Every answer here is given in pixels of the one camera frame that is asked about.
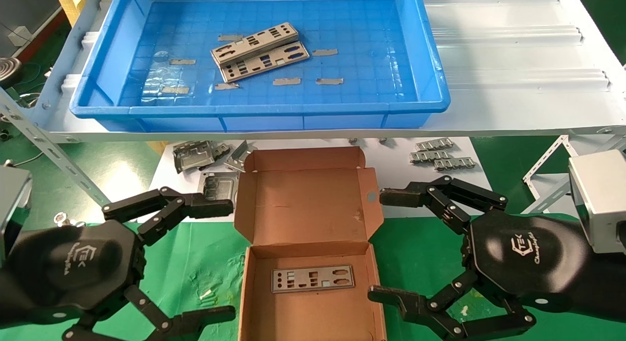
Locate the grey metal frame part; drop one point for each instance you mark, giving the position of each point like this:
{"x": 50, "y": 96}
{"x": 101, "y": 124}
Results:
{"x": 220, "y": 182}

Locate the small grey metal piece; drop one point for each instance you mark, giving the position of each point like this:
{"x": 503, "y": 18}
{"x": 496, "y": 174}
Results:
{"x": 222, "y": 150}

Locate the white paper scrap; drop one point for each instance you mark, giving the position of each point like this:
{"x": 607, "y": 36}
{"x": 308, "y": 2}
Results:
{"x": 205, "y": 294}

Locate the white metal shelf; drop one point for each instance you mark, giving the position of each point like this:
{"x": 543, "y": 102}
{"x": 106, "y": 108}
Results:
{"x": 513, "y": 86}

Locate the small white box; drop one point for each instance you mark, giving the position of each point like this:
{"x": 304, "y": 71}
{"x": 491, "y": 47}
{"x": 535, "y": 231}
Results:
{"x": 19, "y": 35}

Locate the grey folded metal bracket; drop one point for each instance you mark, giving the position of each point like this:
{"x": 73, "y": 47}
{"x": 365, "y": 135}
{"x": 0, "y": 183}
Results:
{"x": 193, "y": 155}

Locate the yellow cardboard piece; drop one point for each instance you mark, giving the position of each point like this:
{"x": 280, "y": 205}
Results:
{"x": 73, "y": 3}

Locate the black round ribbed disc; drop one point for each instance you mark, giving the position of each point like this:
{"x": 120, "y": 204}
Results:
{"x": 7, "y": 69}

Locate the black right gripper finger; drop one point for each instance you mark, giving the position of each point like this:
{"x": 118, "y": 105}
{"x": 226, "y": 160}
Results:
{"x": 440, "y": 199}
{"x": 440, "y": 316}

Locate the white lower shelf board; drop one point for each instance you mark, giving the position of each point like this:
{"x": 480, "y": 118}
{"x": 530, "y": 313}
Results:
{"x": 406, "y": 174}

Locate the silver binder clip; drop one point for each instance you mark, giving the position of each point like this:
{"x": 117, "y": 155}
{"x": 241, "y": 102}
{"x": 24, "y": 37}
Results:
{"x": 61, "y": 217}

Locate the silver toothed metal strip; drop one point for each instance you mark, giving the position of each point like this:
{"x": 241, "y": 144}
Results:
{"x": 430, "y": 156}
{"x": 455, "y": 163}
{"x": 434, "y": 144}

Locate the blue plastic tray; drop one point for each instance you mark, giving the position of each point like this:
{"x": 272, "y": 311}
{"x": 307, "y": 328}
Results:
{"x": 367, "y": 86}

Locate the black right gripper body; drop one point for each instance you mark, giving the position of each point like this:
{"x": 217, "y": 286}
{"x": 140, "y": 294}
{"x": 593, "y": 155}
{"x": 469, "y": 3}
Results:
{"x": 528, "y": 262}

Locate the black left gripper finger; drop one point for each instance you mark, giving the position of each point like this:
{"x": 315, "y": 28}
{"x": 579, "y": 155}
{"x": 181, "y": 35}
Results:
{"x": 195, "y": 321}
{"x": 171, "y": 206}

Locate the white slotted side rack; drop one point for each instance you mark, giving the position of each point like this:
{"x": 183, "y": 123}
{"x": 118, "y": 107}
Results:
{"x": 545, "y": 158}

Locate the brown cardboard box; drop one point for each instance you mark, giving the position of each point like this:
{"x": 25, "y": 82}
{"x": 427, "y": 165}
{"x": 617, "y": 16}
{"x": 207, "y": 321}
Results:
{"x": 303, "y": 204}

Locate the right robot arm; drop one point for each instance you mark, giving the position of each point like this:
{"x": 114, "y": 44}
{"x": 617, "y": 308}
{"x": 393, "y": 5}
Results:
{"x": 611, "y": 287}

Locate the angled silver metal plate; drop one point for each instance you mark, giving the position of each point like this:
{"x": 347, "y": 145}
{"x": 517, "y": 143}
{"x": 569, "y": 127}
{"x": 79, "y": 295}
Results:
{"x": 238, "y": 156}

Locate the grey tape piece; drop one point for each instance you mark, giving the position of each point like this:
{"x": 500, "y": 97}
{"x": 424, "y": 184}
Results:
{"x": 182, "y": 61}
{"x": 227, "y": 37}
{"x": 175, "y": 90}
{"x": 329, "y": 80}
{"x": 227, "y": 86}
{"x": 286, "y": 81}
{"x": 324, "y": 52}

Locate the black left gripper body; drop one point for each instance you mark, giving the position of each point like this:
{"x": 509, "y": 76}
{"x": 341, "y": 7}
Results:
{"x": 73, "y": 267}

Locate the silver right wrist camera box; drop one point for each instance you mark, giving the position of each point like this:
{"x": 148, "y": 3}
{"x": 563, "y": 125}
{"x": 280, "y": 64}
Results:
{"x": 601, "y": 199}

